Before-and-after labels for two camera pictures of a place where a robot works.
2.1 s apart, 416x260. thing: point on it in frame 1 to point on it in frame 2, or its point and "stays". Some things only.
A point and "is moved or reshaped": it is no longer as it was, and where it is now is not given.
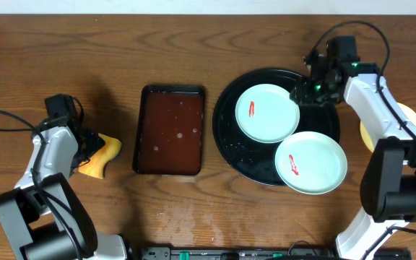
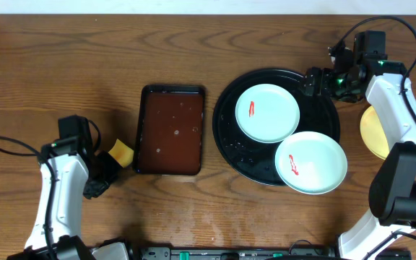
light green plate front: x=311 y=162 stays
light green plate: x=266 y=113 stays
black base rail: x=184 y=253 stays
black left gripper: x=88 y=143 to x=104 y=170
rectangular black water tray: x=169 y=137 stays
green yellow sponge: x=94 y=167 is moved or reshaped
